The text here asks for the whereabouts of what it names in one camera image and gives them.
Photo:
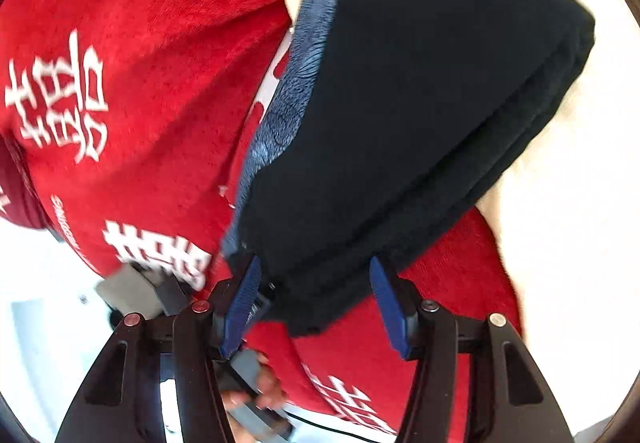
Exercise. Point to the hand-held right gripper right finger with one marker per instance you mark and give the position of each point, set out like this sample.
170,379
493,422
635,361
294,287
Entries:
390,308

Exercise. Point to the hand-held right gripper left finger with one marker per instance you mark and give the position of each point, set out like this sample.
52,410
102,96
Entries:
242,303

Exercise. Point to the black pants with blue stripe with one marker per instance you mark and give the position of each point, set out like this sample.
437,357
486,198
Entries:
425,123

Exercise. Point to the person's left hand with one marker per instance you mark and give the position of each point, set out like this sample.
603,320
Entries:
267,390

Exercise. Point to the red printed blanket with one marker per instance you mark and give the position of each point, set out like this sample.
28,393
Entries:
150,73

